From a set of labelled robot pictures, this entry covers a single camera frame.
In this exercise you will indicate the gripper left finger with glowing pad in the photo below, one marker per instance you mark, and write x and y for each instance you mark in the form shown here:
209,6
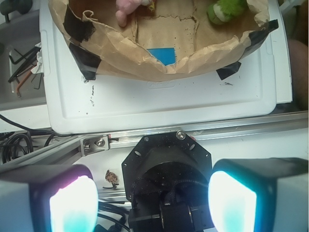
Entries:
47,198

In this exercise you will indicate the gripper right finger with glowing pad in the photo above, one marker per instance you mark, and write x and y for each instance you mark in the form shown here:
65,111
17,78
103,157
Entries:
260,195

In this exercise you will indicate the orange hex key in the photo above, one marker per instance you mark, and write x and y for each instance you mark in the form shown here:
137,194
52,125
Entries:
21,83

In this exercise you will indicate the black hex keys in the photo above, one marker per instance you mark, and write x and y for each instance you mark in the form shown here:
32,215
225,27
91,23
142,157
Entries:
21,64

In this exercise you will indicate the brown paper bag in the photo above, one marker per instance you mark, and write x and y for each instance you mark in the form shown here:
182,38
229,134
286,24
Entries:
160,40

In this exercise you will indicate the blue tape patch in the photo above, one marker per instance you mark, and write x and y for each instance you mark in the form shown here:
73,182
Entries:
166,56

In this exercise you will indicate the green plush toy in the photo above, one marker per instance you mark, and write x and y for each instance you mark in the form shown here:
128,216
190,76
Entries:
223,11

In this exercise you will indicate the pink plush toy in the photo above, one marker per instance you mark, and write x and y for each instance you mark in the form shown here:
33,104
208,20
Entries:
127,7

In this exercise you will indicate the aluminium frame rail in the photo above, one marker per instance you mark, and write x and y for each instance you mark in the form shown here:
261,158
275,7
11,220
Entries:
283,135

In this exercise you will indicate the metal corner bracket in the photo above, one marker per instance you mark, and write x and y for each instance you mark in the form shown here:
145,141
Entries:
94,144

